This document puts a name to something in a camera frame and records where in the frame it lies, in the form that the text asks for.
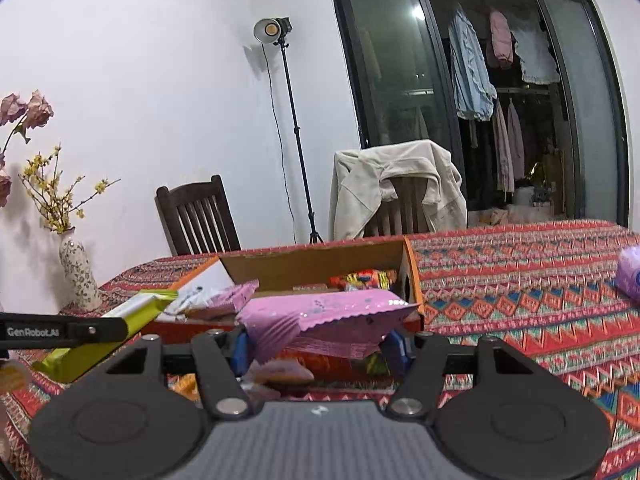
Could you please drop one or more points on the purple tissue pack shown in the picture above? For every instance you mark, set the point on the purple tissue pack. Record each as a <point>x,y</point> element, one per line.
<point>630,275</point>

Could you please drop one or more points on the pale clothes pile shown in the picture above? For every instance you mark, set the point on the pale clothes pile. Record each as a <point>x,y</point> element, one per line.
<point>525,205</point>

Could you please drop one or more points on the yellow flower branches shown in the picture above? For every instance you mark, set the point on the yellow flower branches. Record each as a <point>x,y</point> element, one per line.
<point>55,195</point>

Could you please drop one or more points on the hanging light blue shirt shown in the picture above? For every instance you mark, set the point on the hanging light blue shirt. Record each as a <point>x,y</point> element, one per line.
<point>470,70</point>

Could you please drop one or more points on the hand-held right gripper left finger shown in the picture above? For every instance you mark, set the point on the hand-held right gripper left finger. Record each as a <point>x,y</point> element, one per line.
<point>241,355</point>

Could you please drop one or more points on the pink artificial roses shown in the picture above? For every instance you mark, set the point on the pink artificial roses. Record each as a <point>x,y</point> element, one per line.
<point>37,110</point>

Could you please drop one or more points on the studio light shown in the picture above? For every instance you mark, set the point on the studio light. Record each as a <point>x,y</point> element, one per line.
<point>270,29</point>

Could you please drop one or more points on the green snack packet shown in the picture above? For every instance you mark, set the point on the green snack packet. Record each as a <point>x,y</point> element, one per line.
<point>142,312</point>

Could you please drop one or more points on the black light stand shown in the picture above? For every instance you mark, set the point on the black light stand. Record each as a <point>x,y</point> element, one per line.
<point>297,135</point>

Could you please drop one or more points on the purple snack packet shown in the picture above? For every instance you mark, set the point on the purple snack packet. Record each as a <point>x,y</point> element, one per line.
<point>225,300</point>

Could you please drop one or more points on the large red snack bag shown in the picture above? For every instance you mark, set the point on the large red snack bag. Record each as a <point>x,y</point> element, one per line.
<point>360,279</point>

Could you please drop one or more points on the hanging pink garment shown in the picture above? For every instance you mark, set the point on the hanging pink garment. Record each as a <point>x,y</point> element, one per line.
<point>500,37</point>

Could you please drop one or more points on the hanging white garment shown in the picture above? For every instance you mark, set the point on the hanging white garment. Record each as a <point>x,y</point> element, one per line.
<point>535,55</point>

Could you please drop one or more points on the black-framed sliding glass door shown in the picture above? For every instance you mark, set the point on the black-framed sliding glass door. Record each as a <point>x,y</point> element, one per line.
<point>395,60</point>

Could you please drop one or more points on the dark wooden chair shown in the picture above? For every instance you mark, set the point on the dark wooden chair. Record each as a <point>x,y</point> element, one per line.
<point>200,215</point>

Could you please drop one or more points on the beige jacket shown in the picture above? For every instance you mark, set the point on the beige jacket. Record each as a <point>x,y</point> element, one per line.
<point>360,185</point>

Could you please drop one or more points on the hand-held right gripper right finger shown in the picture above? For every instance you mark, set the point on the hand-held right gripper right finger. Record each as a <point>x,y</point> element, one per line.
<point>397,355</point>

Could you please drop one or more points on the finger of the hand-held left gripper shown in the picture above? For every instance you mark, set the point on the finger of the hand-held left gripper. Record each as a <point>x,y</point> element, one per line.
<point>100,331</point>

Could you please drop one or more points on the floral ceramic vase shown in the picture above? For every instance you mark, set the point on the floral ceramic vase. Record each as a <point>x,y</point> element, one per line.
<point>80,270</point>

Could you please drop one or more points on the jacket-covered wooden chair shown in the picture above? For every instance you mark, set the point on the jacket-covered wooden chair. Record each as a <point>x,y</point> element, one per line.
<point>400,207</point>

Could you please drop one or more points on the white cracker packet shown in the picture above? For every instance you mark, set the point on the white cracker packet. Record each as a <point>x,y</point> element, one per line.
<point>192,300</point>

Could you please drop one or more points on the pink snack packet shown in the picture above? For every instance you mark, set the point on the pink snack packet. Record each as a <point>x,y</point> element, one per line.
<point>320,320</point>

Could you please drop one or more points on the orange cardboard box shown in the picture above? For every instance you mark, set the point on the orange cardboard box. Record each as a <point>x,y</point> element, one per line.
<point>310,270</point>

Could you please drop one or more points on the hanging long pink clothes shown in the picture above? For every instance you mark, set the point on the hanging long pink clothes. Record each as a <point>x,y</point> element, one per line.
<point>505,150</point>

